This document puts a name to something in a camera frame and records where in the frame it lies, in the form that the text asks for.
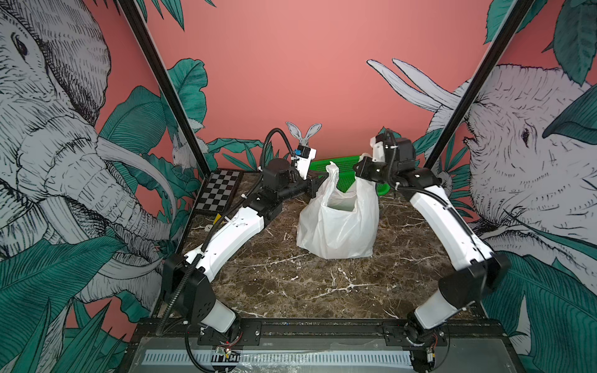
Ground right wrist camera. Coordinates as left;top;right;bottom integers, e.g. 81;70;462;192
370;130;416;173

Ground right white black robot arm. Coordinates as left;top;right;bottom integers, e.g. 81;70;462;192
354;130;511;347

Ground black frame post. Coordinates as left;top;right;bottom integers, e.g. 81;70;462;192
424;0;534;169
118;0;211;177

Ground black white checkerboard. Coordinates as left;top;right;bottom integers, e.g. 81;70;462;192
194;169;243;216

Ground left black frame post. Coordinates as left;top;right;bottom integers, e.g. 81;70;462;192
118;0;211;177

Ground right black frame post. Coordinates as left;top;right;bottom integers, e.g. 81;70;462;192
424;0;534;169

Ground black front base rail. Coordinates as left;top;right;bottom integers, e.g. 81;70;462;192
127;318;511;356

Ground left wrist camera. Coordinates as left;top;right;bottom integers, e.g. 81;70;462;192
292;145;317;180

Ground white ruler strip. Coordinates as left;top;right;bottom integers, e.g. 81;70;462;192
141;349;414;368

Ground green plastic basket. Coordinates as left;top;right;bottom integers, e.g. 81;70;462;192
309;154;392;197

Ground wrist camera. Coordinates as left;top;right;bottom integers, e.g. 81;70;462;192
370;130;416;173
292;145;317;180

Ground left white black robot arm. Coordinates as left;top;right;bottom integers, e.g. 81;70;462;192
156;158;329;341

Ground white plastic bag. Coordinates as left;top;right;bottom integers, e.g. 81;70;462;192
296;162;379;260

